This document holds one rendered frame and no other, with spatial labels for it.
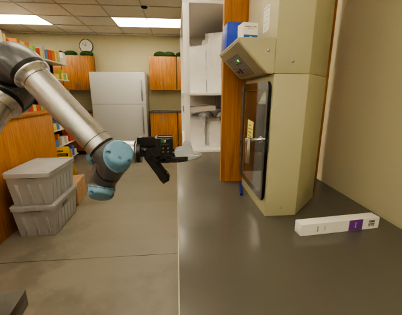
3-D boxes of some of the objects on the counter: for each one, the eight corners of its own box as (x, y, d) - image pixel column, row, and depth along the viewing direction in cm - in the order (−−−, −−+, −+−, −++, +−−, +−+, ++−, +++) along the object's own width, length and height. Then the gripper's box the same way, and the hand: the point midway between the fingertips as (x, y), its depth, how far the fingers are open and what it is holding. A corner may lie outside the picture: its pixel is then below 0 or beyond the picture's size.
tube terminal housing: (292, 182, 120) (309, 2, 101) (333, 213, 89) (369, -40, 70) (241, 184, 118) (249, 0, 99) (264, 216, 86) (282, -44, 67)
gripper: (134, 139, 76) (203, 138, 78) (139, 134, 86) (201, 133, 87) (135, 166, 79) (203, 164, 80) (140, 159, 88) (201, 157, 90)
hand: (198, 157), depth 85 cm, fingers closed
